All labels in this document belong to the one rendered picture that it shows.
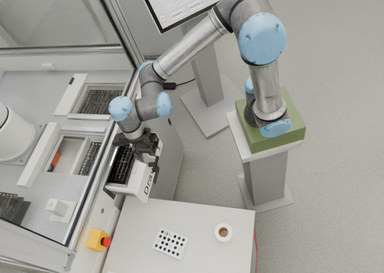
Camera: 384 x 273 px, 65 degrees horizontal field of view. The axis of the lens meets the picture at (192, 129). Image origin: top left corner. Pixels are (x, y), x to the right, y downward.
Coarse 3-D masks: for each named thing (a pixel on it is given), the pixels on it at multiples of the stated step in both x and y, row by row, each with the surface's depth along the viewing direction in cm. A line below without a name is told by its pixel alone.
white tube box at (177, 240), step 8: (160, 232) 122; (168, 232) 121; (160, 240) 120; (168, 240) 121; (176, 240) 118; (184, 240) 121; (160, 248) 120; (168, 248) 117; (176, 248) 120; (184, 248) 117; (176, 256) 115
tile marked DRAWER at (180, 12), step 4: (180, 8) 166; (184, 8) 166; (172, 12) 165; (176, 12) 166; (180, 12) 166; (184, 12) 166; (172, 16) 166; (176, 16) 166; (180, 16) 166; (172, 20) 166
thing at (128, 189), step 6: (132, 168) 136; (138, 168) 136; (132, 174) 135; (138, 174) 134; (132, 180) 133; (108, 186) 127; (114, 186) 133; (120, 186) 133; (126, 186) 132; (132, 186) 131; (114, 192) 129; (120, 192) 127; (126, 192) 126; (132, 192) 125
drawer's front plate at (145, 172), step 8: (160, 144) 139; (160, 152) 140; (144, 168) 124; (144, 176) 124; (152, 176) 132; (136, 184) 121; (144, 184) 124; (136, 192) 119; (144, 192) 125; (144, 200) 125
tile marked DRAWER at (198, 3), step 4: (196, 0) 167; (200, 0) 167; (188, 4) 166; (192, 4) 167; (196, 4) 167; (200, 4) 167; (204, 4) 168; (188, 8) 166; (192, 8) 167; (196, 8) 167
